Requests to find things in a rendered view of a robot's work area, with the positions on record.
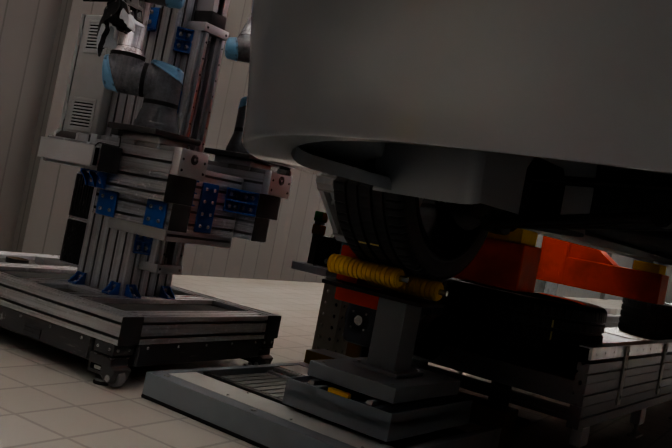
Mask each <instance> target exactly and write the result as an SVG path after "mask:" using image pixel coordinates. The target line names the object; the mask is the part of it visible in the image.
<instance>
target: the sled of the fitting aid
mask: <svg viewBox="0 0 672 448"><path fill-rule="evenodd" d="M472 402H473V400H471V399H468V398H465V397H462V396H459V395H456V394H455V395H449V396H442V397H436V398H429V399H423V400H416V401H410V402H403V403H397V404H391V403H388V402H385V401H382V400H379V399H376V398H373V397H371V396H368V395H365V394H362V393H359V392H356V391H353V390H350V389H347V388H344V387H341V386H338V385H336V384H333V383H330V382H327V381H324V380H321V379H318V378H315V377H312V376H297V377H287V382H286V387H285V392H284V397H283V402H282V403H284V404H286V405H289V406H292V407H294V408H297V409H300V410H302V411H305V412H308V413H310V414H313V415H315V416H318V417H321V418H323V419H326V420H329V421H331V422H334V423H337V424H339V425H342V426H345V427H347V428H350V429H353V430H355V431H358V432H361V433H363V434H366V435H369V436H371V437H374V438H376V439H379V440H382V441H384V442H390V441H394V440H399V439H403V438H407V437H412V436H416V435H421V434H425V433H430V432H434V431H438V430H443V429H447V428H452V427H456V426H460V425H465V424H468V423H469V418H470V413H471V407H472Z"/></svg>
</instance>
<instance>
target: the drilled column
mask: <svg viewBox="0 0 672 448"><path fill-rule="evenodd" d="M336 287H337V286H333V285H330V284H326V283H325V284H324V289H323V294H322V299H321V304H320V309H319V315H318V320H317V325H316V330H315V335H314V340H313V346H312V349H327V350H330V351H333V352H337V353H340V354H343V355H345V354H346V349H347V344H348V342H347V341H346V340H345V339H343V336H342V334H343V332H344V327H345V314H346V310H347V307H348V305H349V303H348V302H344V301H341V300H337V299H335V298H334V297H335V292H336ZM327 290H328V291H327ZM325 301H326V302H325ZM323 312H324V313H323ZM321 323H322V324H321ZM343 340H344V341H343ZM316 347H317V348H316ZM341 351H342V352H341Z"/></svg>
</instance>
